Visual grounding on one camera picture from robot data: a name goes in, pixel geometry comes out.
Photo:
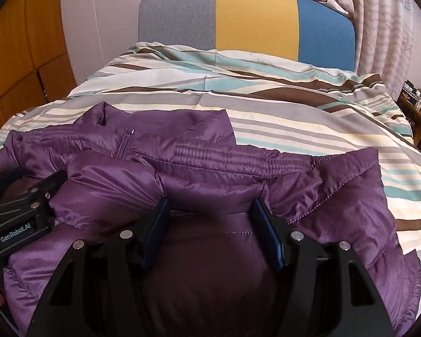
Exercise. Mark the clutter of small desk items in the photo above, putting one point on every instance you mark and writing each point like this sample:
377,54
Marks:
415,94

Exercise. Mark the pale patterned curtain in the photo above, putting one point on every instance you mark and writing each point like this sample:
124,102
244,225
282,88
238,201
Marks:
379,17

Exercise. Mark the striped bed cover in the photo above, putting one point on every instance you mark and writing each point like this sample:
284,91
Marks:
301,126

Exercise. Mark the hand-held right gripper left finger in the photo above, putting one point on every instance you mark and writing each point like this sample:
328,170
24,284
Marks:
157,231

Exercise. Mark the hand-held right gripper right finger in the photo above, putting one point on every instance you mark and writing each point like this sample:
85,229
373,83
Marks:
266,235

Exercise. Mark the grey yellow blue headboard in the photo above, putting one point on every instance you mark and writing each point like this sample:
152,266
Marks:
256,24

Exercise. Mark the wooden wardrobe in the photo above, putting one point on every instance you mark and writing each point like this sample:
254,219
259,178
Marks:
17,52

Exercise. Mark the purple quilted down jacket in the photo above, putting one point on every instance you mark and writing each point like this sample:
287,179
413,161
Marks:
210,175

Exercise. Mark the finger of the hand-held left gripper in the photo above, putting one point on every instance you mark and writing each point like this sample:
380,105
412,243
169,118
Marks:
51,182
45,216

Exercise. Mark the striped pillow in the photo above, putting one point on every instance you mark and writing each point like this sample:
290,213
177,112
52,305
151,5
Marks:
231,73

